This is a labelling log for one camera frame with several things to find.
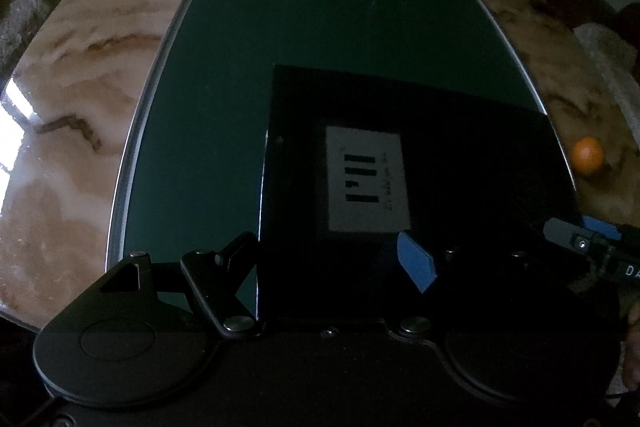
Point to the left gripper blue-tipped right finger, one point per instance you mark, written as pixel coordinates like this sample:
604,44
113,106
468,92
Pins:
416,261

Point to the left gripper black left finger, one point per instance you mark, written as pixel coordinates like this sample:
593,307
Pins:
214,279

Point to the black box lid with label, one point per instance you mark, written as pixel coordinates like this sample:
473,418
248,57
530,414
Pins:
354,160

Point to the dark green desk mat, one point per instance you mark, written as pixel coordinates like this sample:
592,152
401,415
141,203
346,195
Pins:
191,179

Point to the orange fruit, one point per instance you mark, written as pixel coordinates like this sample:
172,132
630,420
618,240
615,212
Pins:
587,156

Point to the white fluffy cushion right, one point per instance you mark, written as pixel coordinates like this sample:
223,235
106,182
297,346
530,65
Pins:
614,59

